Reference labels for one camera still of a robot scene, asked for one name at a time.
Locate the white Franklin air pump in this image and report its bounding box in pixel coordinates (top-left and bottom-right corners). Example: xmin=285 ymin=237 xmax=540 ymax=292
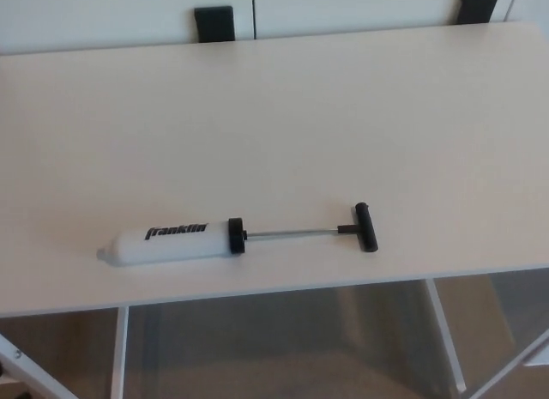
xmin=96 ymin=201 xmax=381 ymax=269

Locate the white cabinet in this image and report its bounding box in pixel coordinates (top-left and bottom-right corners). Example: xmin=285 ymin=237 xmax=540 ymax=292
xmin=0 ymin=0 xmax=549 ymax=57

